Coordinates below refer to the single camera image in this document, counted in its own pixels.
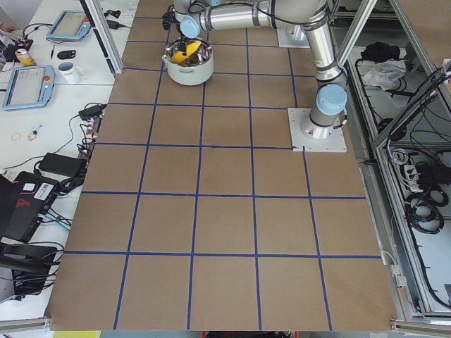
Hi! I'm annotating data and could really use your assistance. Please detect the yellow corn cob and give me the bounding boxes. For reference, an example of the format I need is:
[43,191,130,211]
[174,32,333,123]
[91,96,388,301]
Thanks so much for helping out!
[171,41,202,64]

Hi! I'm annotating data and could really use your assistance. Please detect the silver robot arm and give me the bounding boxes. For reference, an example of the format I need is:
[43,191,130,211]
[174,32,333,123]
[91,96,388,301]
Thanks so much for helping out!
[173,0,347,139]

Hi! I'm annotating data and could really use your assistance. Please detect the pale green cooking pot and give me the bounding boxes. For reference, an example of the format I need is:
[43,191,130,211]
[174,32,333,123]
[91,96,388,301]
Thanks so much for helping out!
[162,39,214,86]

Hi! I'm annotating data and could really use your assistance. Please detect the black power adapter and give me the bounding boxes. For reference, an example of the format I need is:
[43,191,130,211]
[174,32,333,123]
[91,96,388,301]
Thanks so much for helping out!
[78,104,107,120]

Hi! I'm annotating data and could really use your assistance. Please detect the far teach pendant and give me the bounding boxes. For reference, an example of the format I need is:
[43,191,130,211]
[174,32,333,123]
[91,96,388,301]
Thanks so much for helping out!
[47,10,91,42]

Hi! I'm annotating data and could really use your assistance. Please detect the teach pendant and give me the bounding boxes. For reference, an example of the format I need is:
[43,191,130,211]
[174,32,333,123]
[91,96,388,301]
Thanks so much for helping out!
[2,65,55,111]
[47,10,91,42]

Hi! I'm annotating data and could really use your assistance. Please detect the white mug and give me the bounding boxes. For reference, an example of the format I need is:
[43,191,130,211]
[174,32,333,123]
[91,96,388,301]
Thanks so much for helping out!
[58,62,85,85]

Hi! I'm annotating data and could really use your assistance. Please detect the power strip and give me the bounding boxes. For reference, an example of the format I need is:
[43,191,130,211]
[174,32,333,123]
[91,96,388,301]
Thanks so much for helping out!
[77,117,102,161]

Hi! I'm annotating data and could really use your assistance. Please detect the near teach pendant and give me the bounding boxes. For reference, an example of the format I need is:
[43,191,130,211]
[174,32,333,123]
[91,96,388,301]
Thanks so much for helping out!
[2,65,55,111]

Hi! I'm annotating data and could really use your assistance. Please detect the yellow drink can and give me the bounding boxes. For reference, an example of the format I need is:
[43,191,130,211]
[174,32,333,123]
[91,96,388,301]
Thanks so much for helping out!
[15,49,37,67]

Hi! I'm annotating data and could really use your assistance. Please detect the brown paper table mat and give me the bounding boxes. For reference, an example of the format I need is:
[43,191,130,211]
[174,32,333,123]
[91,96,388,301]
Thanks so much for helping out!
[47,1,396,332]

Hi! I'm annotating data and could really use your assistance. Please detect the large black power brick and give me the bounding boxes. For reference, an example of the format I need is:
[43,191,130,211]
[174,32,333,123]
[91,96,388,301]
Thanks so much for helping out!
[38,153,87,177]

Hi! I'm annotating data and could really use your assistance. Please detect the white crumpled cloth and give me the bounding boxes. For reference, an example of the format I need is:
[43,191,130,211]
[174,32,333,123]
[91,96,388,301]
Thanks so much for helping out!
[362,61,406,91]

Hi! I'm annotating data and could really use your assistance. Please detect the black laptop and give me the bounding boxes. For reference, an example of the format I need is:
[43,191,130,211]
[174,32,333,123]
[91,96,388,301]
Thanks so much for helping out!
[1,171,59,243]

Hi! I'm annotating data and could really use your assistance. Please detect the aluminium frame post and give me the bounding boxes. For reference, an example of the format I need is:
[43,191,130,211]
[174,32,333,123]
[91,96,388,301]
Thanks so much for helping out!
[80,0,123,76]

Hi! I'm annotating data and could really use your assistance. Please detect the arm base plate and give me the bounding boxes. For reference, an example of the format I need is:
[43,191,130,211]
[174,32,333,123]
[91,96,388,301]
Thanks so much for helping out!
[288,108,347,153]
[277,25,309,49]

